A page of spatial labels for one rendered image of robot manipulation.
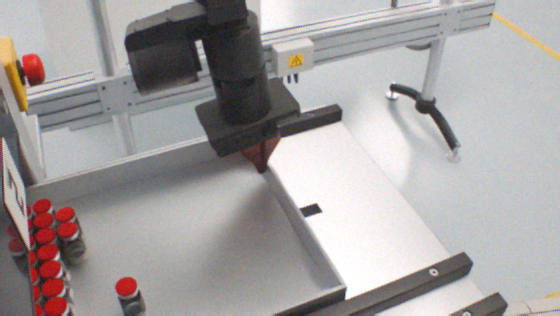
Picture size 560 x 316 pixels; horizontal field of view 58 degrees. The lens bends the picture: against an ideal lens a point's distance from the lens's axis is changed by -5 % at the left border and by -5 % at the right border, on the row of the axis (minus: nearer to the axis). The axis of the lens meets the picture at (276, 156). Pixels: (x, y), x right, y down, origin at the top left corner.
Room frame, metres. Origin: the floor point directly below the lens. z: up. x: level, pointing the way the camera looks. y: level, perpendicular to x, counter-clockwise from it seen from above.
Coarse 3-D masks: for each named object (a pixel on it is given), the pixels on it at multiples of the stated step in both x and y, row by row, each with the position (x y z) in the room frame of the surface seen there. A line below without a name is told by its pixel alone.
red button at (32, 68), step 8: (24, 56) 0.54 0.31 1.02; (32, 56) 0.54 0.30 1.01; (24, 64) 0.53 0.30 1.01; (32, 64) 0.53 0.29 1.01; (40, 64) 0.54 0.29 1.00; (24, 72) 0.53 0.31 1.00; (32, 72) 0.52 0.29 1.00; (40, 72) 0.53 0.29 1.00; (32, 80) 0.52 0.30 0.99; (40, 80) 0.53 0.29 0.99
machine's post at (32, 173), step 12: (0, 60) 0.47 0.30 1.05; (0, 72) 0.45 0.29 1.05; (0, 84) 0.43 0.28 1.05; (12, 96) 0.46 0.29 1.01; (12, 108) 0.44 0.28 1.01; (24, 132) 0.46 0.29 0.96; (24, 144) 0.43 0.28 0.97; (24, 156) 0.43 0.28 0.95; (36, 156) 0.47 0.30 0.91; (24, 168) 0.42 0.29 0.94; (36, 168) 0.44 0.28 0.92; (24, 180) 0.42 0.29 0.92; (36, 180) 0.43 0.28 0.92
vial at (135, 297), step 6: (138, 288) 0.28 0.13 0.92; (132, 294) 0.27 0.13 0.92; (138, 294) 0.28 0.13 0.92; (120, 300) 0.27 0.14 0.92; (126, 300) 0.27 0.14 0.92; (132, 300) 0.27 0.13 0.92; (138, 300) 0.27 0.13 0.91; (126, 306) 0.27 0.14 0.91; (132, 306) 0.27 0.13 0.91; (138, 306) 0.27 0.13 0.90; (126, 312) 0.27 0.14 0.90; (132, 312) 0.27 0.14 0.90; (138, 312) 0.27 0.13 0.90
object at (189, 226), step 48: (192, 144) 0.49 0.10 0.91; (48, 192) 0.42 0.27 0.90; (96, 192) 0.44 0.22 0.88; (144, 192) 0.44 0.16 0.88; (192, 192) 0.44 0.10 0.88; (240, 192) 0.44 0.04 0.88; (96, 240) 0.37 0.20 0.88; (144, 240) 0.37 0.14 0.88; (192, 240) 0.37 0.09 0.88; (240, 240) 0.37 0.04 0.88; (288, 240) 0.37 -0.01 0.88; (96, 288) 0.30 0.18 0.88; (144, 288) 0.30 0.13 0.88; (192, 288) 0.31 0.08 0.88; (240, 288) 0.31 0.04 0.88; (288, 288) 0.31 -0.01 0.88; (336, 288) 0.28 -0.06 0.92
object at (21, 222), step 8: (8, 152) 0.34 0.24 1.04; (8, 160) 0.32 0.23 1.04; (16, 168) 0.34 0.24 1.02; (8, 176) 0.30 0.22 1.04; (16, 176) 0.33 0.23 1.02; (8, 184) 0.29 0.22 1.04; (16, 184) 0.32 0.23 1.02; (8, 192) 0.28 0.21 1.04; (8, 200) 0.27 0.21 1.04; (24, 200) 0.32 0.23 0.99; (8, 208) 0.26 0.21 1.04; (16, 208) 0.28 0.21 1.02; (24, 208) 0.31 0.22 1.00; (16, 216) 0.27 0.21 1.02; (16, 224) 0.26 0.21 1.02; (24, 224) 0.28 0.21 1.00; (24, 232) 0.27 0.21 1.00; (24, 240) 0.26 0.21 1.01
